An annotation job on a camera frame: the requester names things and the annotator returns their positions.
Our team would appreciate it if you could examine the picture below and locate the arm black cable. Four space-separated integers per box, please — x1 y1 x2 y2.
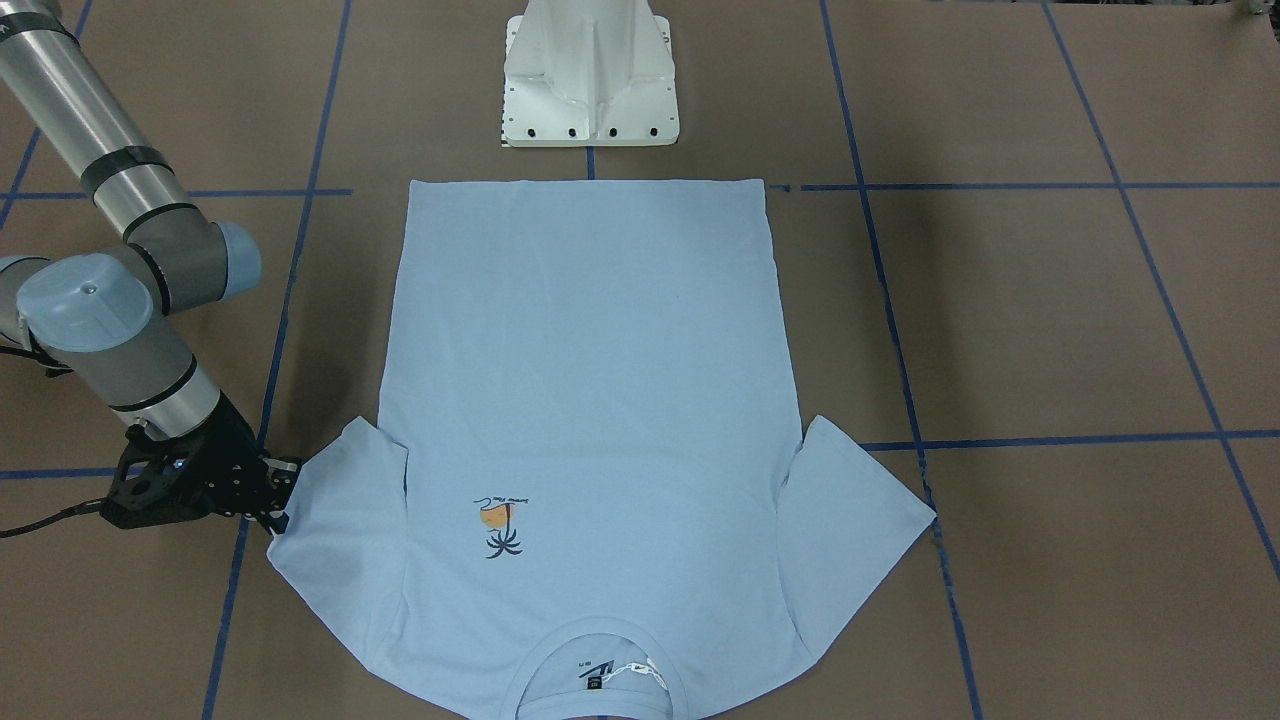
0 340 111 541

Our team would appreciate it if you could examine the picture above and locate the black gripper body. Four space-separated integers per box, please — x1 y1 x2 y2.
170 395 269 518

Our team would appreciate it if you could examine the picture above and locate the white central pedestal column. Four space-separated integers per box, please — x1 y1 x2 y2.
500 1 681 149

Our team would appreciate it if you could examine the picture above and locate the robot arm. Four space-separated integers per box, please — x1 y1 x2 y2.
1 1 301 539

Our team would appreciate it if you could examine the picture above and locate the light blue t-shirt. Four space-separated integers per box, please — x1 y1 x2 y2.
268 179 934 719

